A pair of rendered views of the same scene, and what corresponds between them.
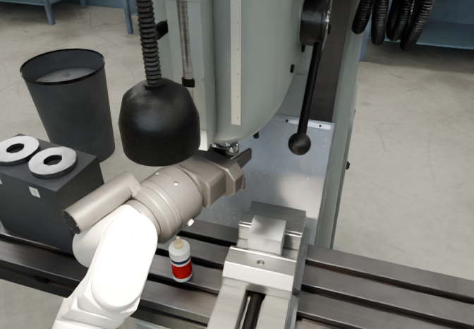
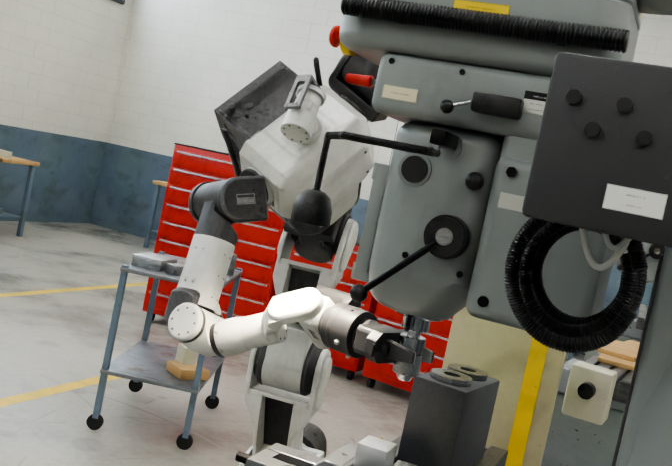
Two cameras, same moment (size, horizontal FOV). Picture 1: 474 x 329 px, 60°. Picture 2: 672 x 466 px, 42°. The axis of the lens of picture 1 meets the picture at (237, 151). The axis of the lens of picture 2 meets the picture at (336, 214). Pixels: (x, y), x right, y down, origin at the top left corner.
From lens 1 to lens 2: 159 cm
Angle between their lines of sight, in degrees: 92
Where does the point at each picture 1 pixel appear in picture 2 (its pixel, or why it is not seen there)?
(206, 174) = (369, 326)
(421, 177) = not seen: outside the picture
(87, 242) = not seen: hidden behind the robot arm
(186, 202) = (340, 320)
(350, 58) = (640, 423)
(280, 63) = (385, 233)
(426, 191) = not seen: outside the picture
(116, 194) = (338, 295)
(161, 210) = (329, 309)
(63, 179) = (430, 379)
